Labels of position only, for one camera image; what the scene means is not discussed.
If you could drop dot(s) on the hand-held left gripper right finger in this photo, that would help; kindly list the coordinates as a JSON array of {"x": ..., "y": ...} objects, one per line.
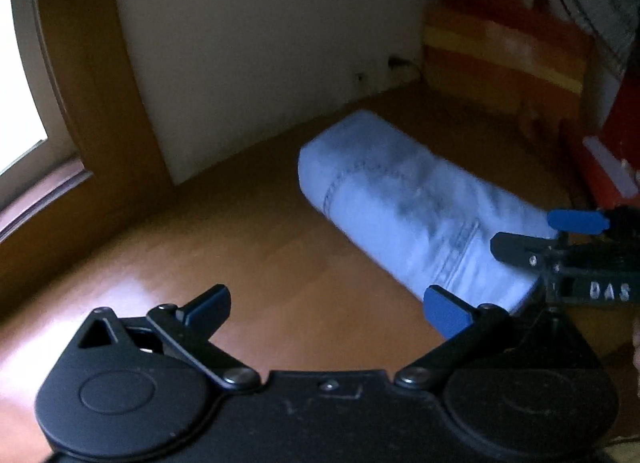
[{"x": 445, "y": 314}]

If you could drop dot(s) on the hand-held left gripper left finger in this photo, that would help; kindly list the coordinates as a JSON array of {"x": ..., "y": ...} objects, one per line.
[{"x": 210, "y": 310}]

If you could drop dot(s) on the red fan base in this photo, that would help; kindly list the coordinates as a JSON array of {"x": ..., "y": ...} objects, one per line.
[{"x": 615, "y": 143}]

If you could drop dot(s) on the window with wooden frame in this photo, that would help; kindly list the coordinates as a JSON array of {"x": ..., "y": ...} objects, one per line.
[{"x": 15, "y": 93}]

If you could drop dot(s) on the light blue jeans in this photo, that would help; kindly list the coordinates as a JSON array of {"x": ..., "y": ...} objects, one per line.
[{"x": 400, "y": 193}]

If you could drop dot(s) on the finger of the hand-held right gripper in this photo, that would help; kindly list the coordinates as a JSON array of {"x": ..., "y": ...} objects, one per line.
[
  {"x": 515, "y": 248},
  {"x": 575, "y": 222}
]

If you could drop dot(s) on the orange striped box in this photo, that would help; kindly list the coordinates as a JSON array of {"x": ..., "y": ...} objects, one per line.
[{"x": 500, "y": 63}]

